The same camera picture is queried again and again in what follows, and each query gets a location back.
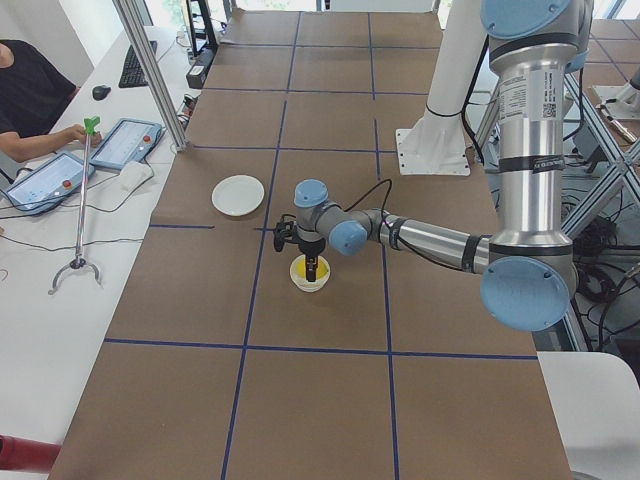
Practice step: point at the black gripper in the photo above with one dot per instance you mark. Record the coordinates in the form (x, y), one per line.
(311, 247)

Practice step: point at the yellow lemon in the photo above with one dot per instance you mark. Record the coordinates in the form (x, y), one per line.
(300, 267)

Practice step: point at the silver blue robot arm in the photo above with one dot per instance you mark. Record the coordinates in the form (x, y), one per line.
(527, 270)

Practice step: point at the white yellow bowl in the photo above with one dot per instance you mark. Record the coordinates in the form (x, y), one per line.
(323, 275)

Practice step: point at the white plate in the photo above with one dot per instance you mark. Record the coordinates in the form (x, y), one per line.
(237, 195)

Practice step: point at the brown paper table cover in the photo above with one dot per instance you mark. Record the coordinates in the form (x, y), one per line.
(215, 366)

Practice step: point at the white cloth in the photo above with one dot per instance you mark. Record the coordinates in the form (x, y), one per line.
(133, 175)

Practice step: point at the black box device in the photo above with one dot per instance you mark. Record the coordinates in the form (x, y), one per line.
(197, 74)

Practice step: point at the blue teach pendant far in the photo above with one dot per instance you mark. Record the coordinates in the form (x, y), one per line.
(130, 140)

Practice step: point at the blue teach pendant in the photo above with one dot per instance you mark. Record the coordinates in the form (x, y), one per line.
(130, 140)
(47, 186)

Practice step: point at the black keyboard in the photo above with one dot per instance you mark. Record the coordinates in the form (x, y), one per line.
(132, 74)

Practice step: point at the blue teach pendant near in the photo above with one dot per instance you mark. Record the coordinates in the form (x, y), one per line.
(47, 186)

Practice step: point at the black computer mouse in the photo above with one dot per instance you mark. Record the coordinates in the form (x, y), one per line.
(100, 92)

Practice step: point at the white chair corner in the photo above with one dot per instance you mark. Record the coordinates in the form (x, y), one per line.
(595, 400)

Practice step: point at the person in black shirt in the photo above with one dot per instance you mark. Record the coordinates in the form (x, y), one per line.
(34, 95)

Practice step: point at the red cylinder object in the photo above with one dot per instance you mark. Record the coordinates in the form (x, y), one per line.
(24, 455)

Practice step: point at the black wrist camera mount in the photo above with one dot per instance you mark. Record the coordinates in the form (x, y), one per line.
(285, 232)

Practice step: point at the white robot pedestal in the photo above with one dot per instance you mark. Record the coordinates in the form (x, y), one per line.
(435, 145)

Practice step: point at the aluminium frame post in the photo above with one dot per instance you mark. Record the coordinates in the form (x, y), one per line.
(134, 28)

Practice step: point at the reacher grabber tool green handle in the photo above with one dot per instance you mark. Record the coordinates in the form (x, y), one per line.
(79, 262)

